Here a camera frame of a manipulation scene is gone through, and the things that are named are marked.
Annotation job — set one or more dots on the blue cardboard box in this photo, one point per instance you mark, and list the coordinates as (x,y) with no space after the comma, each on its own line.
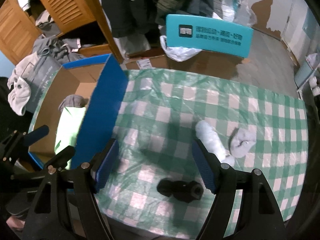
(101,81)

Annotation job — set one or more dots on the long grey sock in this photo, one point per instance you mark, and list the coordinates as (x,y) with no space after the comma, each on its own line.
(73,101)

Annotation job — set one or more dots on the white sock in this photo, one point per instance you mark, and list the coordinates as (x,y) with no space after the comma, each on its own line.
(211,141)

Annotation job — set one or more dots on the green checkered tablecloth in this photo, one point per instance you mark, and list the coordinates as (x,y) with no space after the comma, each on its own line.
(155,115)

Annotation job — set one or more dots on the light green cloth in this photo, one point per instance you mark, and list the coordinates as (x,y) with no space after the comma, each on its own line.
(68,127)

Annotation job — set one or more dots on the teal printed box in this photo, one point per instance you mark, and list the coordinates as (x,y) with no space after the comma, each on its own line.
(209,34)

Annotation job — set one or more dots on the dark hanging jacket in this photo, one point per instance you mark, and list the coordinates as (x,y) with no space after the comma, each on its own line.
(129,17)

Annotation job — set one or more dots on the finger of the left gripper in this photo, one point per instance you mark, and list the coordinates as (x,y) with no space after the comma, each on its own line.
(36,135)
(60,160)

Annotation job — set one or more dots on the person's right hand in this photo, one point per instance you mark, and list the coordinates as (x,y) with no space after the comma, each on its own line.
(15,223)

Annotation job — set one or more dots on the light grey blue sock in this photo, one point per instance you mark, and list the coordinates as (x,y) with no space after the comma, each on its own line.
(241,141)

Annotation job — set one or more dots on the white plastic bag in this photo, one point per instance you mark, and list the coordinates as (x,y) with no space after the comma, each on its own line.
(178,54)

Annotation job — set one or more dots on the flat brown cardboard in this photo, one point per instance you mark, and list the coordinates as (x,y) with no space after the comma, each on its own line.
(206,63)

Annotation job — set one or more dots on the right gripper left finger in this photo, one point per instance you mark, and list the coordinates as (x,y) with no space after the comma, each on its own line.
(49,217)

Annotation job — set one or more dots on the black sock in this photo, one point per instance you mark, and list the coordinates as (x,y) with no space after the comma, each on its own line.
(181,190)

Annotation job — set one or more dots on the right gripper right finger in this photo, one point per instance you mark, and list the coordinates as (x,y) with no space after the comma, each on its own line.
(259,216)

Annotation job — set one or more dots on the wooden louvered cabinet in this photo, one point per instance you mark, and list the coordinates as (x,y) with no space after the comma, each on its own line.
(18,32)

